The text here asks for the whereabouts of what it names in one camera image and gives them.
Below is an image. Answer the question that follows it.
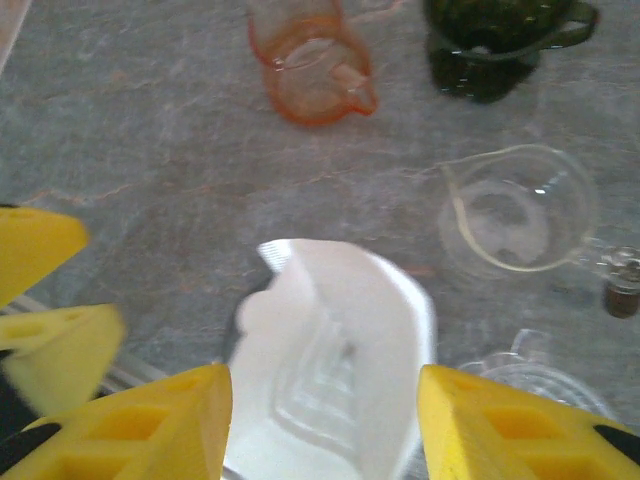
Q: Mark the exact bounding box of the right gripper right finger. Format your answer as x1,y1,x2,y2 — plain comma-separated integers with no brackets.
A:
417,363,640,480

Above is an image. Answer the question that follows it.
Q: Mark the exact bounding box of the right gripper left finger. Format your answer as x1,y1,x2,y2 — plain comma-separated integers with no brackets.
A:
0,362,235,480

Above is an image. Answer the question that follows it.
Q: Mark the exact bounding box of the clear plastic coffee dripper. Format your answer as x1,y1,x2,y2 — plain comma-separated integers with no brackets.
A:
457,327,621,426

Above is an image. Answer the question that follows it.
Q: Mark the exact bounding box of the clear glass server brown handle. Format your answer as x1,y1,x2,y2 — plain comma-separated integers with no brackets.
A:
437,143,640,320

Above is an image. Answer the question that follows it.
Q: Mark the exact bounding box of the white paper coffee filter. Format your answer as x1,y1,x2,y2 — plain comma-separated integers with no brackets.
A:
222,238,439,480

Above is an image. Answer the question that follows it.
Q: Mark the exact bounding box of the orange glass server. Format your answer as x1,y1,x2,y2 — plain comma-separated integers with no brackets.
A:
247,0,379,127

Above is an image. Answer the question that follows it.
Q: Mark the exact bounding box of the dark green coffee dripper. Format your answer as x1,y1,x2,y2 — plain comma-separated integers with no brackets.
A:
423,0,601,105

